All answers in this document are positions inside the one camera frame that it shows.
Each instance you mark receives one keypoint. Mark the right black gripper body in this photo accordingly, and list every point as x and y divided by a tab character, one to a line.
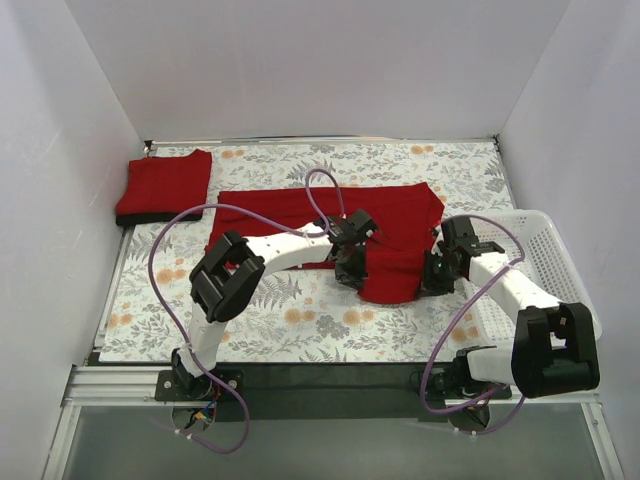
435	279

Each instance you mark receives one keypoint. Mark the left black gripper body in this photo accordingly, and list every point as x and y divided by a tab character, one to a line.
350	270

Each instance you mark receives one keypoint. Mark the red t shirt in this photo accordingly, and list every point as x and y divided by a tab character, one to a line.
159	188
405	217

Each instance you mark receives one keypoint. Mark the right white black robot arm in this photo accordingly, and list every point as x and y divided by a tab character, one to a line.
554	346

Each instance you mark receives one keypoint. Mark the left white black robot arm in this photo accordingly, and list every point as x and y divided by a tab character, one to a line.
226	278

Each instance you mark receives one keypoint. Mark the floral patterned table mat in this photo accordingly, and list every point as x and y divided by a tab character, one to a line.
299	315

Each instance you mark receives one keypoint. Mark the white plastic laundry basket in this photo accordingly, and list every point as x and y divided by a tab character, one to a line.
547	263

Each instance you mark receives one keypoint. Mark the folded red t shirt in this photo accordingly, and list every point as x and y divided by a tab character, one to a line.
159	188

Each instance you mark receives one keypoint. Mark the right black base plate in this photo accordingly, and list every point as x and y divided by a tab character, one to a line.
442	385

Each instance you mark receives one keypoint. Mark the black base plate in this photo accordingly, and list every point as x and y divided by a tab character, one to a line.
169	388
442	385

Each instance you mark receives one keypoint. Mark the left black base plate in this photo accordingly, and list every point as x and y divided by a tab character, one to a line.
169	388

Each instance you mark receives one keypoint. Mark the aluminium front rail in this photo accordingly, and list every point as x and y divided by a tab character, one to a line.
280	382

